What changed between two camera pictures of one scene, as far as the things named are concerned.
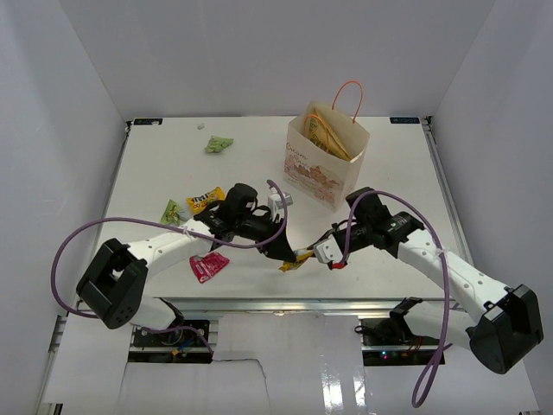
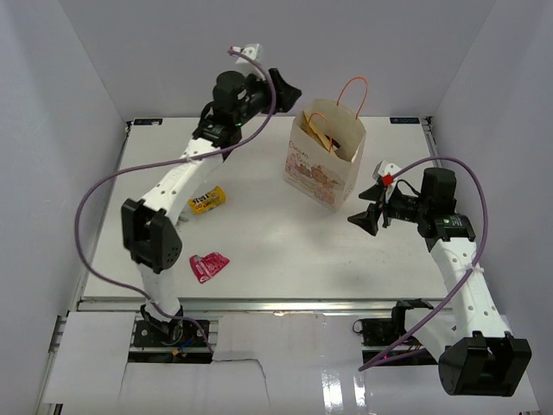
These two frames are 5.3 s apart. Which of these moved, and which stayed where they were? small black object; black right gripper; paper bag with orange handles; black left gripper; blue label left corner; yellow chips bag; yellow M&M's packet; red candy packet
Moved: yellow chips bag; black right gripper; black left gripper
Stayed: small black object; paper bag with orange handles; red candy packet; yellow M&M's packet; blue label left corner
